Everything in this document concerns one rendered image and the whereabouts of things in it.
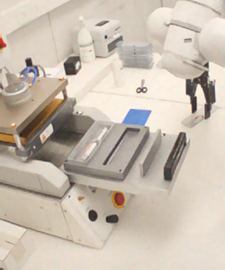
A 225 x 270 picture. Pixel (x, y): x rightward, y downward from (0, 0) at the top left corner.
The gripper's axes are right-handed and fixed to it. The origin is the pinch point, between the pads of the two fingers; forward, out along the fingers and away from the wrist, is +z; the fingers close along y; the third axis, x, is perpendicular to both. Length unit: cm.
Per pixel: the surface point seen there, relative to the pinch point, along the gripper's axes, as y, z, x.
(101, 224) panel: 17, 0, -64
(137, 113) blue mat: -23.3, 4.5, -13.1
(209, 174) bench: 23.6, 4.8, -24.3
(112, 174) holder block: 22, -19, -60
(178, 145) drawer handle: 29, -21, -44
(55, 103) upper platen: -7, -26, -56
